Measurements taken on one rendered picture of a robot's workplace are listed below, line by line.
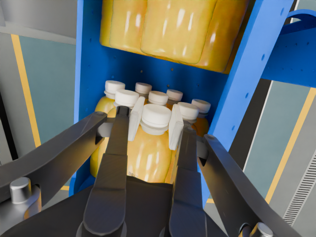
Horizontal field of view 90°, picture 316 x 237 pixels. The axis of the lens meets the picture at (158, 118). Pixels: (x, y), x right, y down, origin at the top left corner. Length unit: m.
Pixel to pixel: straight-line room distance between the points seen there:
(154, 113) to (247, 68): 0.11
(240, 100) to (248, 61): 0.04
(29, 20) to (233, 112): 0.60
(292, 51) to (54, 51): 1.55
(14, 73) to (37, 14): 1.26
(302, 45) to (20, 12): 0.81
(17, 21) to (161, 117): 0.51
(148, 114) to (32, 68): 1.63
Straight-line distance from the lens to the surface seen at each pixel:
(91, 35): 0.33
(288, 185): 2.29
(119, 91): 0.26
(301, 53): 0.67
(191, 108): 0.26
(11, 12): 0.61
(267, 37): 0.21
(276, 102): 1.73
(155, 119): 0.19
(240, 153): 1.60
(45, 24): 0.71
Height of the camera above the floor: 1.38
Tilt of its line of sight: 70 degrees down
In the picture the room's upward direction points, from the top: 174 degrees counter-clockwise
